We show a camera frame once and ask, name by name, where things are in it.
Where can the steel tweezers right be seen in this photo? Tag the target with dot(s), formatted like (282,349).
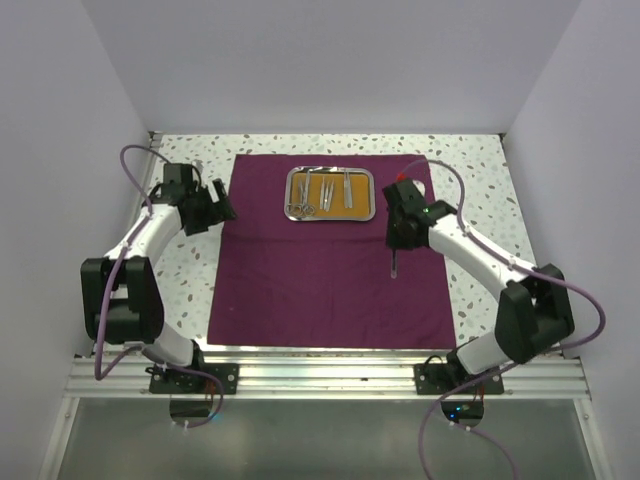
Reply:
(331,194)

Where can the aluminium front rail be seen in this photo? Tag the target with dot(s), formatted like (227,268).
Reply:
(353,375)

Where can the aluminium left rail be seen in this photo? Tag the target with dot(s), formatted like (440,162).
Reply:
(124,244)

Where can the steel tray yellow liner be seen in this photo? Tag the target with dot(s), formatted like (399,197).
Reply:
(362,187)

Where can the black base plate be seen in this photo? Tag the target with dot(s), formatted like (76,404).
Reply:
(212,377)
(435,376)

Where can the steel scissors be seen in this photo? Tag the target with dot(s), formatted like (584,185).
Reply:
(295,205)

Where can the steel tweezers left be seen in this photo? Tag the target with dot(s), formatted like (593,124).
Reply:
(325,193)

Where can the aluminium rail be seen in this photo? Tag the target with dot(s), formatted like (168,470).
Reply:
(124,244)
(353,375)

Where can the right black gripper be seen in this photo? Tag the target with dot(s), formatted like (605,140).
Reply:
(395,241)

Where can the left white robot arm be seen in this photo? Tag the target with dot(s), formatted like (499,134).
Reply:
(122,302)

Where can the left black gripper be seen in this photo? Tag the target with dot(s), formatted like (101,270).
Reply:
(221,211)

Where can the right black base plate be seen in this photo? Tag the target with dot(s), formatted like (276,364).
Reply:
(435,376)

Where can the steel tweezers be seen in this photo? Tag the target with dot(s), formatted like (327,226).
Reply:
(331,194)
(325,193)

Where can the purple cloth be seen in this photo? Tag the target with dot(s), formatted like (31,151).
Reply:
(325,283)

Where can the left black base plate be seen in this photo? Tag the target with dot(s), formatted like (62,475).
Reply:
(212,377)

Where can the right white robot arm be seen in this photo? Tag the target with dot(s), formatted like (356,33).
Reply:
(533,313)

